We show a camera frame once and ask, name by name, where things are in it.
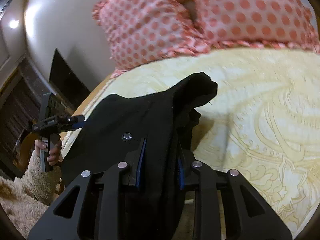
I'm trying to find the black pants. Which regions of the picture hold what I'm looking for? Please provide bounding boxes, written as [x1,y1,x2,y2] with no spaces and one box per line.
[61,73,218,239]

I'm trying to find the beige fleece sleeve forearm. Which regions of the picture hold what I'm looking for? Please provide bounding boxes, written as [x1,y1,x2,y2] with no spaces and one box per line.
[0,152,61,238]

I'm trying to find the person's left hand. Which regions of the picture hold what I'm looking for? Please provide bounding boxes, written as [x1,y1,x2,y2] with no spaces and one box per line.
[34,138,62,166]

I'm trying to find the black television screen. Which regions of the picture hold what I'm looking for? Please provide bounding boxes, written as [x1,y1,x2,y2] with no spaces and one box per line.
[49,48,90,109]

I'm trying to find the left pink polka dot pillow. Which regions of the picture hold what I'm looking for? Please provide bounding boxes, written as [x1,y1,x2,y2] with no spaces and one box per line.
[92,0,210,78]

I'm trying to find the pink polka dot pillow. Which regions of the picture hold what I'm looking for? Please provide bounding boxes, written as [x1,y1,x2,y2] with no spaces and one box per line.
[193,0,319,53]
[92,0,210,78]

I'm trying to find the right pink polka dot pillow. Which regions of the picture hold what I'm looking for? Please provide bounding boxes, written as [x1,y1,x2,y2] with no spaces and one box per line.
[193,0,319,53]

